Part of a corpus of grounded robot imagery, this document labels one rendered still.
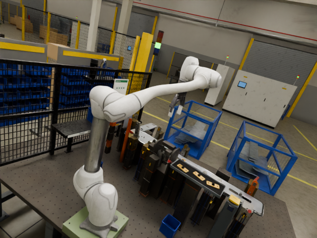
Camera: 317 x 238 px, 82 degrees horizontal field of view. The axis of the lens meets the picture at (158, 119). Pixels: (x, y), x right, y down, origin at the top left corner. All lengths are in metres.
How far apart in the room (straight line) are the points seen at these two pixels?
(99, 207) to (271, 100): 8.79
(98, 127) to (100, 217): 0.52
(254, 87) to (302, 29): 7.47
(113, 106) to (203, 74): 0.56
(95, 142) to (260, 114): 8.74
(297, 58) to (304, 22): 2.16
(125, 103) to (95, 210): 0.65
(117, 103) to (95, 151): 0.38
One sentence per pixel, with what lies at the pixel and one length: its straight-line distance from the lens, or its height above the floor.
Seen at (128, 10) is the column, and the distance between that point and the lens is 9.01.
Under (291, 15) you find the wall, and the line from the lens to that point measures 16.04.
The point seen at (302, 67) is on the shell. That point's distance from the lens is 15.61.
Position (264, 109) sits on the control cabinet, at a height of 0.69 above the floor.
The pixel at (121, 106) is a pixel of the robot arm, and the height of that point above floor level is 1.56.
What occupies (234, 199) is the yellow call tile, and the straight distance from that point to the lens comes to 1.31.
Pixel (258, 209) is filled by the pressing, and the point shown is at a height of 1.00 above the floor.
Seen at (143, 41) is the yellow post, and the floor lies 1.89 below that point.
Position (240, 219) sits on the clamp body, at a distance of 1.53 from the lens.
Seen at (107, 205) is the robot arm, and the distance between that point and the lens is 1.20.
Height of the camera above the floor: 1.86
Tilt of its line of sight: 20 degrees down
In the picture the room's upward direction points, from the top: 16 degrees clockwise
